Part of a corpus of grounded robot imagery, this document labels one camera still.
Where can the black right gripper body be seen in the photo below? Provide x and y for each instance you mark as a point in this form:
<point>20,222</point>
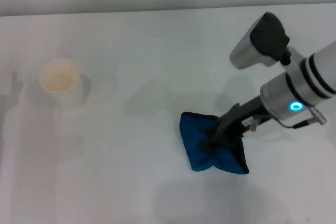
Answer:
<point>246,113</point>

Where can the white paper cup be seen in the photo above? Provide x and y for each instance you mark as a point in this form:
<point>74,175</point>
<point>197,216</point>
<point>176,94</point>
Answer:
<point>63,82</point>

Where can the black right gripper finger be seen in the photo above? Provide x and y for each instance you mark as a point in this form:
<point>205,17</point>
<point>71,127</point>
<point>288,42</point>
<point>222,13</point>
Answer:
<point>215,144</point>
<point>228,115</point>

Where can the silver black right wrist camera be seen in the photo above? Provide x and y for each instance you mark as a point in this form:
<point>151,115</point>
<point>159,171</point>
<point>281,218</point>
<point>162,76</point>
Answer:
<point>260,45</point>

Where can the blue rag with black edging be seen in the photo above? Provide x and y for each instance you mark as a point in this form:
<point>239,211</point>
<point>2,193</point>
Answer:
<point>199,153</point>

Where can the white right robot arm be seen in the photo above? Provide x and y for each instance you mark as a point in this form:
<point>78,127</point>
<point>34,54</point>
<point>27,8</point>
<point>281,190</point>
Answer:
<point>302,85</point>

